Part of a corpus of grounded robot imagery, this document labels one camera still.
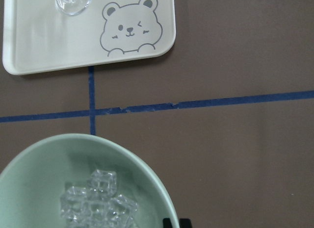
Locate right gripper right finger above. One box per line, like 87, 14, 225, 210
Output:
179, 218, 192, 228

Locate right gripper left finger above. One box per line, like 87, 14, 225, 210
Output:
162, 218, 172, 228

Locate clear ice cubes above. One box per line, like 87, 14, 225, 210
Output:
60, 169, 138, 228

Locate green bowl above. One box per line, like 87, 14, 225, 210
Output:
0, 134, 179, 228

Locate cream bear tray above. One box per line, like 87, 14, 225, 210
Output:
2, 0, 176, 75

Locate clear wine glass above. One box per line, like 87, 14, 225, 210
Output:
55, 0, 92, 16

